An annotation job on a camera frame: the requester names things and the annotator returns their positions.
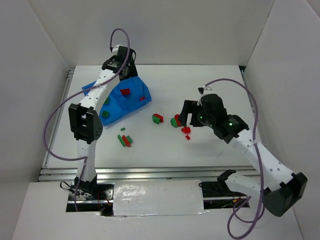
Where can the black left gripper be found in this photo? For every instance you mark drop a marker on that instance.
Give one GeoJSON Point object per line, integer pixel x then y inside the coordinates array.
{"type": "Point", "coordinates": [131, 69]}

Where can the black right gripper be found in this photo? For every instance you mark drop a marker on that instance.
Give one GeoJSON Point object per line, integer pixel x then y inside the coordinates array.
{"type": "Point", "coordinates": [191, 110]}

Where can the red two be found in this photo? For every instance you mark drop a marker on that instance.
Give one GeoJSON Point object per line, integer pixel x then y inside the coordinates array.
{"type": "Point", "coordinates": [125, 91]}

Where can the small green lego brick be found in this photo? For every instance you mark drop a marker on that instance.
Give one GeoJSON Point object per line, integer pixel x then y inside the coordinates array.
{"type": "Point", "coordinates": [107, 101]}

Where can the green square lego brick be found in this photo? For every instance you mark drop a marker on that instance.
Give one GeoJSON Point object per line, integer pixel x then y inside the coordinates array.
{"type": "Point", "coordinates": [105, 114]}

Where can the long green lego plate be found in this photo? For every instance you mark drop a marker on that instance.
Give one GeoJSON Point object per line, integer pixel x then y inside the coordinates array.
{"type": "Point", "coordinates": [121, 140]}

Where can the green numbered lego brick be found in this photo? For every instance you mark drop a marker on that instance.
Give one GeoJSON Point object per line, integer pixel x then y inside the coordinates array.
{"type": "Point", "coordinates": [129, 139]}

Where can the red rounded lego brick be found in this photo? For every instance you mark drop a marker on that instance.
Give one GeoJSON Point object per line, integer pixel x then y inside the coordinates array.
{"type": "Point", "coordinates": [126, 141]}

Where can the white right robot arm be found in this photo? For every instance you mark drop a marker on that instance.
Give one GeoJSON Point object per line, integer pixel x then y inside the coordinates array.
{"type": "Point", "coordinates": [279, 189]}

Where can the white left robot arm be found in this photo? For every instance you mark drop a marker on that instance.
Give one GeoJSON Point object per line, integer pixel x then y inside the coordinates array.
{"type": "Point", "coordinates": [85, 123]}

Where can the large red green lego assembly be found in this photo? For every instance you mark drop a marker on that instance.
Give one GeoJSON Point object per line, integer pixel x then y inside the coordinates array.
{"type": "Point", "coordinates": [175, 122]}

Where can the blue plastic divided bin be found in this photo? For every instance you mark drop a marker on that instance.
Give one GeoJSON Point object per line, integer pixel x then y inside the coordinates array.
{"type": "Point", "coordinates": [121, 105]}

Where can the red round lego piece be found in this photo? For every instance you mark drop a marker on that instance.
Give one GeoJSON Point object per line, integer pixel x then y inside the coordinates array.
{"type": "Point", "coordinates": [186, 130]}

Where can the red green rounded lego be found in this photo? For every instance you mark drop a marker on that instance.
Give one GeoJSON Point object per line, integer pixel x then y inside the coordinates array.
{"type": "Point", "coordinates": [157, 118]}

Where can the silver foil tape sheet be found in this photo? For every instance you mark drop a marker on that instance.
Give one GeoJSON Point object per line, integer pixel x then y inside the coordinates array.
{"type": "Point", "coordinates": [157, 198]}

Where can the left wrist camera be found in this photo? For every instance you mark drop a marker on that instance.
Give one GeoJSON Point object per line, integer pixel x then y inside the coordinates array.
{"type": "Point", "coordinates": [120, 53]}

